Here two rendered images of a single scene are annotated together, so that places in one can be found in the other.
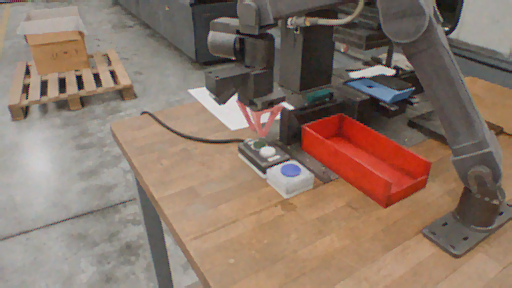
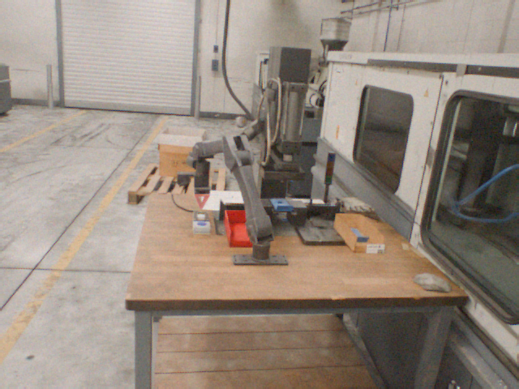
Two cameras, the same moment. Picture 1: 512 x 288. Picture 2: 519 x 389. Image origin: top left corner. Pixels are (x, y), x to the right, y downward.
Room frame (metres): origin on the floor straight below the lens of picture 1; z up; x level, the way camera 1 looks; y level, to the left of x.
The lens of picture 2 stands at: (-0.86, -0.89, 1.61)
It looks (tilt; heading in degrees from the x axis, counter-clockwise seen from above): 18 degrees down; 21
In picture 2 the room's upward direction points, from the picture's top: 5 degrees clockwise
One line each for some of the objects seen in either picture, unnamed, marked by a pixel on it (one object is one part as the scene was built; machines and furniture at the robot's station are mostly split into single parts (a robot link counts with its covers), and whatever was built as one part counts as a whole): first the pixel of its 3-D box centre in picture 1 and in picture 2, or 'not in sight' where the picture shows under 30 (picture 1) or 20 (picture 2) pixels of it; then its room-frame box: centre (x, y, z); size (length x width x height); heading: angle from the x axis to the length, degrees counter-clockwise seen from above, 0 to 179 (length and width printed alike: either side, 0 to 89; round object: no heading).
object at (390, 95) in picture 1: (379, 86); (281, 203); (0.86, -0.31, 1.00); 0.15 x 0.07 x 0.03; 32
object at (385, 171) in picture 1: (360, 154); (242, 228); (0.65, -0.22, 0.93); 0.25 x 0.12 x 0.06; 32
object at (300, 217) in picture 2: (368, 102); (281, 212); (0.90, -0.30, 0.94); 0.20 x 0.10 x 0.07; 122
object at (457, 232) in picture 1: (478, 205); (260, 250); (0.48, -0.38, 0.94); 0.20 x 0.07 x 0.08; 122
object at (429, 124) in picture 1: (454, 126); (319, 235); (0.82, -0.50, 0.91); 0.17 x 0.16 x 0.02; 122
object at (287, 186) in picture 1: (289, 183); (201, 230); (0.59, -0.07, 0.90); 0.07 x 0.07 x 0.06; 32
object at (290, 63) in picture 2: not in sight; (287, 96); (1.01, -0.23, 1.44); 0.17 x 0.13 x 0.42; 32
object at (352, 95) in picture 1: (371, 87); (282, 203); (0.90, -0.30, 0.98); 0.20 x 0.10 x 0.01; 122
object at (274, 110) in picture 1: (259, 114); (201, 197); (0.69, -0.01, 1.01); 0.07 x 0.07 x 0.09; 32
